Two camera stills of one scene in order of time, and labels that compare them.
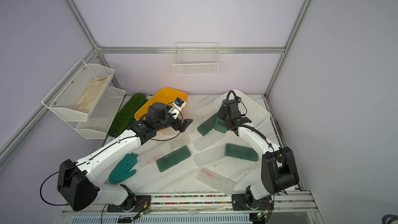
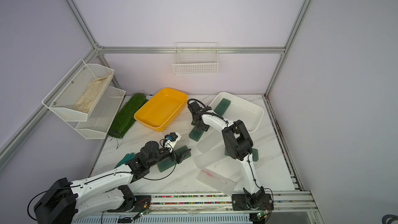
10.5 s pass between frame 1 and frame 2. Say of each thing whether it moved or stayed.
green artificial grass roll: stayed
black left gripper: moved
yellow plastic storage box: stayed
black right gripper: moved
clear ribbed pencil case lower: stayed
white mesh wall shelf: stayed
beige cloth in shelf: stayed
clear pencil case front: stayed
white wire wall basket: stayed
